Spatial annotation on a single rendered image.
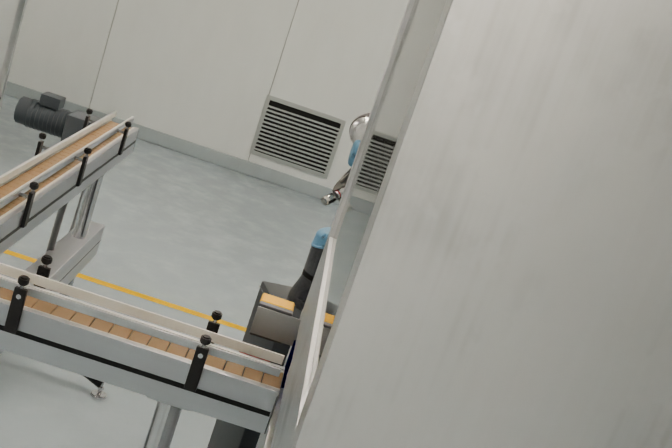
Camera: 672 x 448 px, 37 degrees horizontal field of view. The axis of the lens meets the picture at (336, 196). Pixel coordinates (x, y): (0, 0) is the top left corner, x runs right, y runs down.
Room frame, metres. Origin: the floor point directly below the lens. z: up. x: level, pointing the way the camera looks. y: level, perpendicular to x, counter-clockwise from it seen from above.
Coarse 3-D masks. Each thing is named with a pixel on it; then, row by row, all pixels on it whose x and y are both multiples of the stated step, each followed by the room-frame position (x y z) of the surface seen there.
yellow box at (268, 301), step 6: (264, 294) 1.99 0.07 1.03; (264, 300) 1.95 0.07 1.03; (270, 300) 1.96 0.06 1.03; (276, 300) 1.98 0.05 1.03; (282, 300) 1.99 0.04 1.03; (264, 306) 1.93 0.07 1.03; (270, 306) 1.93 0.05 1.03; (276, 306) 1.94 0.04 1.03; (282, 306) 1.95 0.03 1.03; (288, 306) 1.97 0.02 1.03; (282, 312) 1.93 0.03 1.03; (288, 312) 1.93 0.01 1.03; (258, 336) 1.93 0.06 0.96; (276, 342) 1.93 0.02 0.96
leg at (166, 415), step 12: (156, 408) 1.81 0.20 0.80; (168, 408) 1.80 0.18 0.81; (180, 408) 1.78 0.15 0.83; (156, 420) 1.80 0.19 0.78; (168, 420) 1.80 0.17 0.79; (156, 432) 1.80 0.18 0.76; (168, 432) 1.80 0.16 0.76; (144, 444) 1.81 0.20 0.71; (156, 444) 1.80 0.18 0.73; (168, 444) 1.81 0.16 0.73
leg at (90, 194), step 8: (96, 184) 3.25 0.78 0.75; (88, 192) 3.25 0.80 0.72; (96, 192) 3.26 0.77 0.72; (88, 200) 3.25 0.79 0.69; (96, 200) 3.27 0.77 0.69; (80, 208) 3.25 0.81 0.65; (88, 208) 3.25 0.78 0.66; (80, 216) 3.25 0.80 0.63; (88, 216) 3.25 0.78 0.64; (80, 224) 3.25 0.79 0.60; (88, 224) 3.26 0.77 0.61; (72, 232) 3.26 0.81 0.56; (80, 232) 3.25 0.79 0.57; (72, 280) 3.26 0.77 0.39
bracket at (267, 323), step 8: (256, 312) 1.93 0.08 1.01; (264, 312) 1.93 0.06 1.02; (272, 312) 1.93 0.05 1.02; (256, 320) 1.93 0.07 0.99; (264, 320) 1.93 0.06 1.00; (272, 320) 1.93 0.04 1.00; (280, 320) 1.93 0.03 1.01; (288, 320) 1.93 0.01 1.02; (296, 320) 1.93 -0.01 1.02; (256, 328) 1.93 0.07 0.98; (264, 328) 1.93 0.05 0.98; (272, 328) 1.93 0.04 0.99; (280, 328) 1.93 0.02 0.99; (288, 328) 1.93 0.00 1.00; (296, 328) 1.93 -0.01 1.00; (264, 336) 1.93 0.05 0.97; (272, 336) 1.93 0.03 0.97; (280, 336) 1.93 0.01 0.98; (288, 336) 1.93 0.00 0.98; (288, 344) 1.93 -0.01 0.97
